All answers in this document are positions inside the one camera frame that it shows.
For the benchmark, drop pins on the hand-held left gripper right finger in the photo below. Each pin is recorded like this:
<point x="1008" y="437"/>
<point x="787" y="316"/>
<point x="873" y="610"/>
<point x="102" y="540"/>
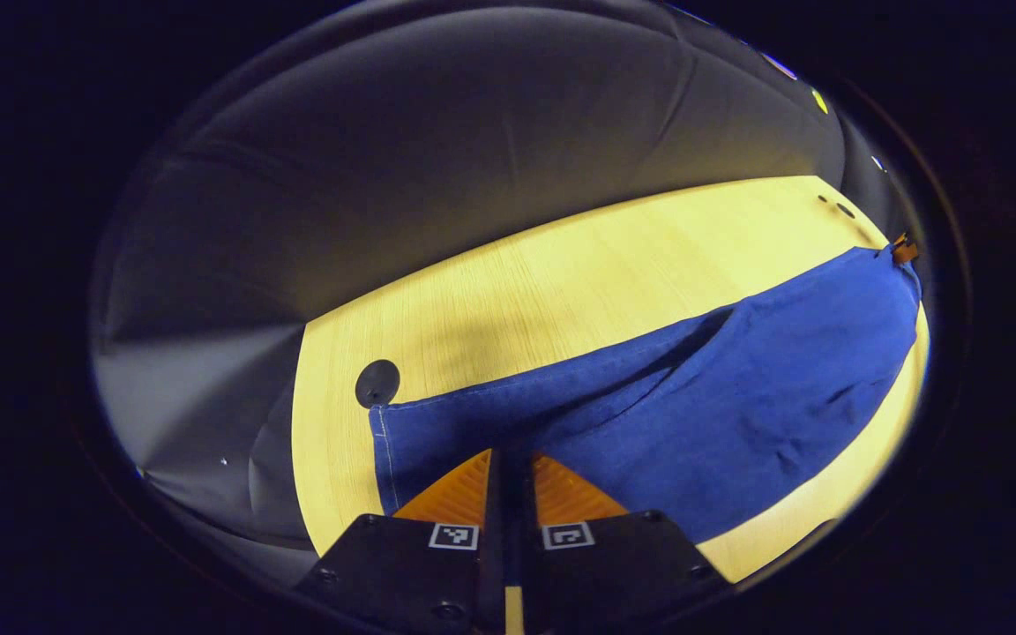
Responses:
<point x="519" y="494"/>

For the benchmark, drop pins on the blue denim jeans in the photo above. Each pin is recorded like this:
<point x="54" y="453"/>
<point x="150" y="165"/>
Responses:
<point x="693" y="414"/>

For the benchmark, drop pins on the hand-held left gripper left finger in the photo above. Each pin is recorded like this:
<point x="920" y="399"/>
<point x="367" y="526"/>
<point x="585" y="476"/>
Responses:
<point x="495" y="494"/>

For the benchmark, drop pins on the black round table grommet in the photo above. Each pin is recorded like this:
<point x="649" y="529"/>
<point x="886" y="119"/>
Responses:
<point x="377" y="383"/>

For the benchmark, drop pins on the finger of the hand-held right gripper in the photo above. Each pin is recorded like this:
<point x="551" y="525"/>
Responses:
<point x="905" y="250"/>

